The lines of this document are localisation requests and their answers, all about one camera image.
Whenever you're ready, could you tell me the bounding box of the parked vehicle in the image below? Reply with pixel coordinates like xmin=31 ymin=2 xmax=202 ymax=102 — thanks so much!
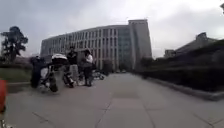
xmin=92 ymin=69 xmax=106 ymax=81

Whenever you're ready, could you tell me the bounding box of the tall grey slab-ended building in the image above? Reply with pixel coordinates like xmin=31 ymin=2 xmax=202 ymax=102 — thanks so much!
xmin=39 ymin=18 xmax=153 ymax=72

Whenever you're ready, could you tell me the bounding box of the person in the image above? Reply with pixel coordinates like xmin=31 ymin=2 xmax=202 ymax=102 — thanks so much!
xmin=81 ymin=49 xmax=95 ymax=88
xmin=66 ymin=46 xmax=80 ymax=85
xmin=29 ymin=55 xmax=45 ymax=90

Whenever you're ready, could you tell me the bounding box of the grey paved plaza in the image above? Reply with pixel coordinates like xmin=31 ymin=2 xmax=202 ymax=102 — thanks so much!
xmin=0 ymin=72 xmax=224 ymax=128

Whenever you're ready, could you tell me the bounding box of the pushchair with white canopy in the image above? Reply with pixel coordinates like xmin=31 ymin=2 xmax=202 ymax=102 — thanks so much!
xmin=40 ymin=53 xmax=76 ymax=93

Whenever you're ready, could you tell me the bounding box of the dark hedge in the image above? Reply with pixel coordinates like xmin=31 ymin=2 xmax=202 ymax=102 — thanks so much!
xmin=135 ymin=39 xmax=224 ymax=93

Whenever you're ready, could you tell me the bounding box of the low sloped-roof building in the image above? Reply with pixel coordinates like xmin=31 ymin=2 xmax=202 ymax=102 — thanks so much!
xmin=163 ymin=31 xmax=218 ymax=58

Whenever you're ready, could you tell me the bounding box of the pale stone kerb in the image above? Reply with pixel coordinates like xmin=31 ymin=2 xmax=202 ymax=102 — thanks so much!
xmin=145 ymin=76 xmax=224 ymax=102

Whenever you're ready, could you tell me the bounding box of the grass strip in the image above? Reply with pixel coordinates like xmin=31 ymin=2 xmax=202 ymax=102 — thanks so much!
xmin=0 ymin=67 xmax=33 ymax=84

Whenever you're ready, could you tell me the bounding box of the dark tree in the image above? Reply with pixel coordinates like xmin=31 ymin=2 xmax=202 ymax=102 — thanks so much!
xmin=0 ymin=25 xmax=30 ymax=63

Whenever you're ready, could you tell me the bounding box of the robot's own part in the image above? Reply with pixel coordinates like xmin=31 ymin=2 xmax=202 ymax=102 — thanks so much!
xmin=0 ymin=79 xmax=8 ymax=128

